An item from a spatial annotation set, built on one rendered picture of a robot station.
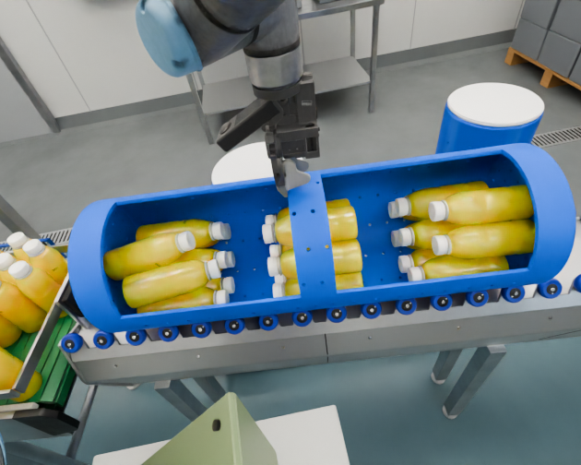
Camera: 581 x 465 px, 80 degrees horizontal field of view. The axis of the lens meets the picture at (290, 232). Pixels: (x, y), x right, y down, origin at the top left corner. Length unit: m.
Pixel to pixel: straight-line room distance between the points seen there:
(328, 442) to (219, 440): 0.22
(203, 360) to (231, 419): 0.61
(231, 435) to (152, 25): 0.36
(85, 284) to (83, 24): 3.49
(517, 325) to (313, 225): 0.55
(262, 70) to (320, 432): 0.46
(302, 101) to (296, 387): 1.42
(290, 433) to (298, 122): 0.42
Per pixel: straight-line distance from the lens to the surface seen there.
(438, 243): 0.72
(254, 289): 0.84
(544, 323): 0.98
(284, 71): 0.49
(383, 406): 1.71
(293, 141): 0.55
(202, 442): 0.33
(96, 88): 4.24
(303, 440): 0.50
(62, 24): 4.11
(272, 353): 0.86
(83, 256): 0.71
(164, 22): 0.38
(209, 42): 0.38
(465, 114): 1.27
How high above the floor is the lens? 1.63
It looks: 46 degrees down
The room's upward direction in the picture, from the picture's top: 10 degrees counter-clockwise
